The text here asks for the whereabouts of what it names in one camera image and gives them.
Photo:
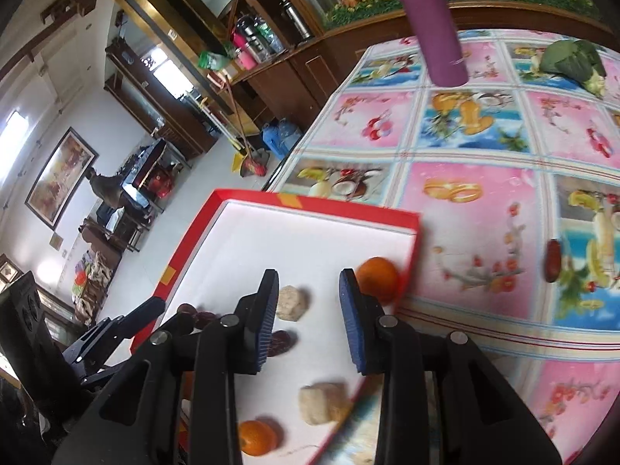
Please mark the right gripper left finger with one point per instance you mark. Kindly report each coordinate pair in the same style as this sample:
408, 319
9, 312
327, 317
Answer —
256, 313

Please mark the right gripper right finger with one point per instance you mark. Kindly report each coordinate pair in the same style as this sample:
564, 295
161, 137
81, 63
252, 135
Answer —
360, 315

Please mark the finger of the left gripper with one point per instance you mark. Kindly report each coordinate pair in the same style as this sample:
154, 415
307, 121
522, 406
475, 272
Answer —
182, 323
99, 342

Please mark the dark red jujube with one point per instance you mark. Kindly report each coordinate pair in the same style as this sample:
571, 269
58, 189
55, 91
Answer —
202, 319
281, 342
552, 261

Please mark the orange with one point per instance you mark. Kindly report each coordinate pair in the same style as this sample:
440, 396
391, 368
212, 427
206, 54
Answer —
257, 438
378, 277

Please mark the beige cake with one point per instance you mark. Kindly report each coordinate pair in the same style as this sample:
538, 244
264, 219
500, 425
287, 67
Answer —
292, 304

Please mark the beige cake block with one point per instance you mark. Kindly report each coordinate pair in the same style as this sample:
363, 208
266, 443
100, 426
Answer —
323, 403

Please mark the red gift box tray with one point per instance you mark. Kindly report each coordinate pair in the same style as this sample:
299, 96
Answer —
233, 240

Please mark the red broom and dustpan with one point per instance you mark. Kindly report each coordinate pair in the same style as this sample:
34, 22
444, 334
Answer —
249, 162

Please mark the colourful fruit print tablecloth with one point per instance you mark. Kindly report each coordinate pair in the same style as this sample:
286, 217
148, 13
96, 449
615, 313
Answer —
494, 169

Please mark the purple thermos bottle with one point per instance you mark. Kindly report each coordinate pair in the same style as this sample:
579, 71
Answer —
434, 28

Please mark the pink bottle on counter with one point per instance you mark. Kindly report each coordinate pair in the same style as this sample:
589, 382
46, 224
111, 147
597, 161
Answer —
243, 51

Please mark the green leafy vegetable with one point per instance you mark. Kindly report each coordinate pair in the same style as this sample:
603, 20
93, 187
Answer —
577, 60

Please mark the framed wall painting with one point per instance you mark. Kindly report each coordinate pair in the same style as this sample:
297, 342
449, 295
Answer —
60, 177

